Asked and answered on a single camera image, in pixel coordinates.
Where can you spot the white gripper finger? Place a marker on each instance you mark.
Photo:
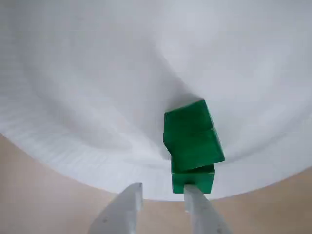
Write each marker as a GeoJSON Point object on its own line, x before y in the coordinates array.
{"type": "Point", "coordinates": [122, 214]}
{"type": "Point", "coordinates": [204, 219]}

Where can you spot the white paper plate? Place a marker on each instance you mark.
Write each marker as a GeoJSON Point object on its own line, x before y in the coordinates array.
{"type": "Point", "coordinates": [97, 73]}

